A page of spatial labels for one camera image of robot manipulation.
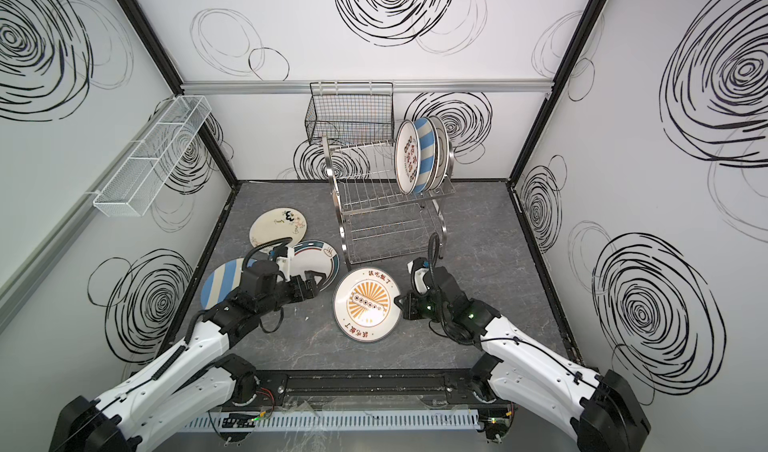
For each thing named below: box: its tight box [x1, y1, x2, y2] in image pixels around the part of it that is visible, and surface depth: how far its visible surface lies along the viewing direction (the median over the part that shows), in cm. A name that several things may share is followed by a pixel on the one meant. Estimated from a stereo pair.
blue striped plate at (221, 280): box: [200, 258, 257, 310], surface depth 95 cm
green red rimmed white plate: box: [290, 240, 340, 292], surface depth 99 cm
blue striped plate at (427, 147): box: [413, 117, 436, 194], surface depth 74 cm
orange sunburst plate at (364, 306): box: [333, 267, 401, 343], surface depth 80 cm
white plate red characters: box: [394, 119, 421, 195], surface depth 84 cm
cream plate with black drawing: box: [249, 207, 308, 253], surface depth 109 cm
